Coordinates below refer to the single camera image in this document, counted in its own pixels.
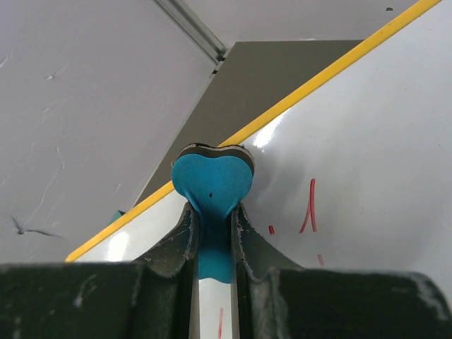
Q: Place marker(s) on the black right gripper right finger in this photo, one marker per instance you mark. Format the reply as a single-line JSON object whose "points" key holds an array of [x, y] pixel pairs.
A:
{"points": [[274, 297]]}

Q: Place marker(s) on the yellow framed whiteboard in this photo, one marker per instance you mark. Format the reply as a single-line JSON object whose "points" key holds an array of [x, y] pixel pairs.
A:
{"points": [[353, 171]]}

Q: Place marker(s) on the blue whiteboard eraser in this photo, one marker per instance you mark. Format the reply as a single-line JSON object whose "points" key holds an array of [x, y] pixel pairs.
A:
{"points": [[214, 180]]}

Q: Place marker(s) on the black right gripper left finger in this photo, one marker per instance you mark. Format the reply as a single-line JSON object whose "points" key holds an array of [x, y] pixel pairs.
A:
{"points": [[152, 296]]}

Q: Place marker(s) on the teal cloth mat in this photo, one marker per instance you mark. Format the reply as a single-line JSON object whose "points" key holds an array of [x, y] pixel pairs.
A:
{"points": [[117, 214]]}

